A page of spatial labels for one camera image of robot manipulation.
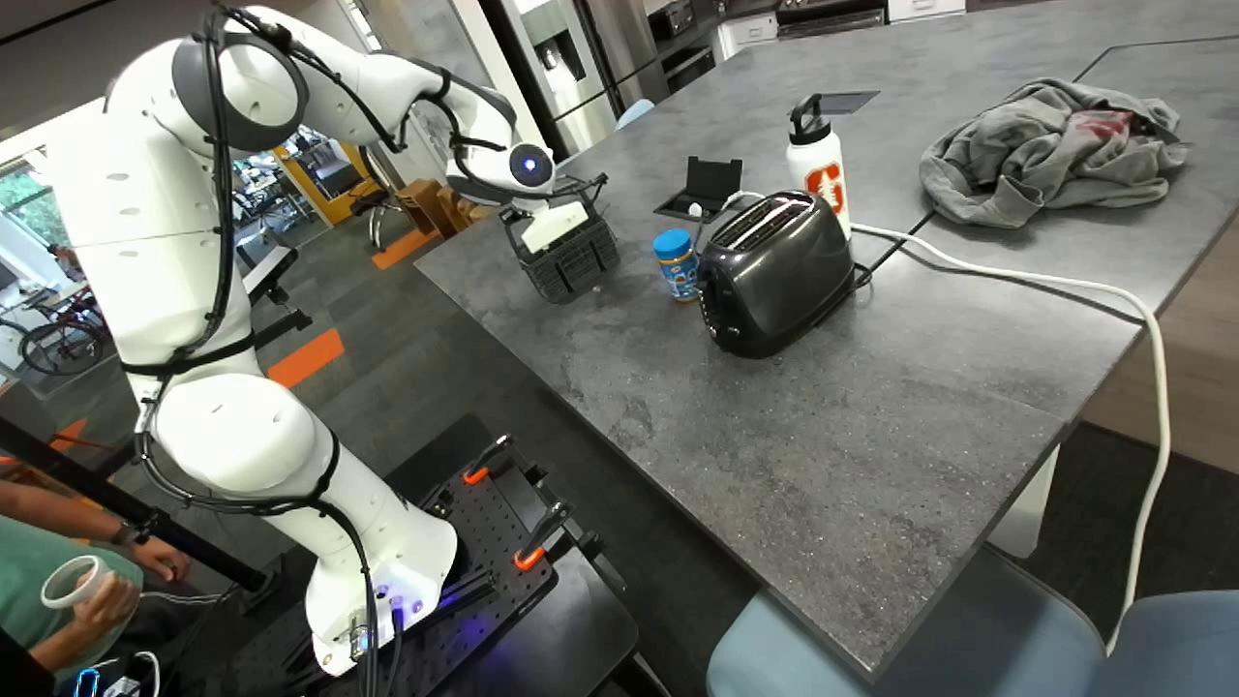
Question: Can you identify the blue chair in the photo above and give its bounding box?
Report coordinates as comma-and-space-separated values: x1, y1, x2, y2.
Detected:
703, 545, 1239, 697

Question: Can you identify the orange handled black clamp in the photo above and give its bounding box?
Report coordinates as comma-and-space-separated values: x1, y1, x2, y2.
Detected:
457, 430, 515, 491
510, 498, 572, 576

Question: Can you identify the white cup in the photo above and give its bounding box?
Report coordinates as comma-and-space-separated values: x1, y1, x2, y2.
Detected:
36, 550, 119, 616

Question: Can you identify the crumpled grey cloth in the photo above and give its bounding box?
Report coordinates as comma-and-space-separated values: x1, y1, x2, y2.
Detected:
917, 72, 1192, 234

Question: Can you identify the bare person hand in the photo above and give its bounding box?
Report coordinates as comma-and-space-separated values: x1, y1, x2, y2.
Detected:
125, 536, 195, 587
50, 575, 144, 651

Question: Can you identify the thick white power cable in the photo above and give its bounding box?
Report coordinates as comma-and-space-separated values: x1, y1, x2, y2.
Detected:
848, 220, 1173, 653

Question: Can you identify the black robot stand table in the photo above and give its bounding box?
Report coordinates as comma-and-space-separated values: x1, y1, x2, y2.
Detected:
421, 545, 644, 697

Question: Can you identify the table power hatch cover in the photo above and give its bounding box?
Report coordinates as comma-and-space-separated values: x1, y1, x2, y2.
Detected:
809, 84, 883, 120

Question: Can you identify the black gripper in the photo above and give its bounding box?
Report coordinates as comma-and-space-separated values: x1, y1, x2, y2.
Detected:
565, 227, 615, 272

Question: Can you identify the clear jar blue lid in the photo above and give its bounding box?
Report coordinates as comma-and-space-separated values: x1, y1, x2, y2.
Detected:
645, 226, 703, 307

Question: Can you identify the white table leg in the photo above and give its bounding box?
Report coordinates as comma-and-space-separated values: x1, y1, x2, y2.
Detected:
982, 440, 1066, 563

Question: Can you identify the person in green shirt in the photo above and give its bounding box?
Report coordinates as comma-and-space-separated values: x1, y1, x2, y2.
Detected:
0, 515, 147, 679

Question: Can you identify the stainless steel refrigerator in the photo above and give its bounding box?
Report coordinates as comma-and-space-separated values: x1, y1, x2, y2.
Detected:
494, 0, 674, 161

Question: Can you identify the bare person forearm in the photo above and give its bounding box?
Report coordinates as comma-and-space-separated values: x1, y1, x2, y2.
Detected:
0, 469, 139, 545
18, 618, 103, 679

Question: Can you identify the white water bottle black cap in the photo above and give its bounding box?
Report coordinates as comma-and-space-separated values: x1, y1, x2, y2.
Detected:
781, 92, 857, 239

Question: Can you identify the black toaster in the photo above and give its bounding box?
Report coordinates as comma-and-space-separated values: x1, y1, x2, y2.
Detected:
692, 185, 859, 362

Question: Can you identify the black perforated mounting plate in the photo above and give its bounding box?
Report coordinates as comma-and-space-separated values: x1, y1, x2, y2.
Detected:
382, 411, 612, 661

